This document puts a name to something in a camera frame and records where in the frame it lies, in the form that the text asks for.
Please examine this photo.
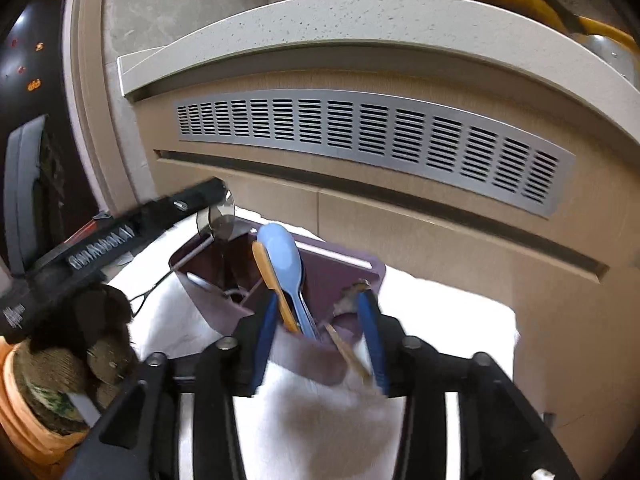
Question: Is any grey kitchen countertop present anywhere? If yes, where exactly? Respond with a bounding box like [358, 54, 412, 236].
[117, 0, 640, 136]

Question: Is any wooden kitchen cabinet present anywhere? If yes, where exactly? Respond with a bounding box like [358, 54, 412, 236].
[135, 67, 640, 480]

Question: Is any wooden spoon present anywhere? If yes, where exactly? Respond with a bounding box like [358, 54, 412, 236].
[251, 241, 302, 336]

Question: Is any large grey vent grille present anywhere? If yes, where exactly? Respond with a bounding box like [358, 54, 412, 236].
[173, 87, 577, 218]

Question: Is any maroon plastic utensil holder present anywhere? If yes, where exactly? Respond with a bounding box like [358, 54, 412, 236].
[169, 219, 387, 387]

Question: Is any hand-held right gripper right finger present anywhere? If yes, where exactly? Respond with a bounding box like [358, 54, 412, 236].
[356, 291, 583, 480]

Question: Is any white towel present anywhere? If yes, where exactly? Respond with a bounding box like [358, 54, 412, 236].
[107, 205, 518, 480]

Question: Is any black refrigerator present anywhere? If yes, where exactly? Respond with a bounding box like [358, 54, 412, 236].
[0, 0, 101, 271]

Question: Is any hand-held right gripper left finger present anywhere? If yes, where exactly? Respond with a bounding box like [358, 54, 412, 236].
[65, 292, 281, 480]

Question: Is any person's left hand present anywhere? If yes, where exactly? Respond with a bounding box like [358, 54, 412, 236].
[20, 284, 142, 401]

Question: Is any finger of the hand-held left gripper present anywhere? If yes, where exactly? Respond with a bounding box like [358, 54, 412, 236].
[145, 177, 235, 235]

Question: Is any wooden chopstick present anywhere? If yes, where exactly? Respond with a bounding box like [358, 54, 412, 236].
[324, 323, 375, 388]

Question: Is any blue plastic spoon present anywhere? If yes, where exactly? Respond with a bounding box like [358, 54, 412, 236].
[256, 223, 321, 339]

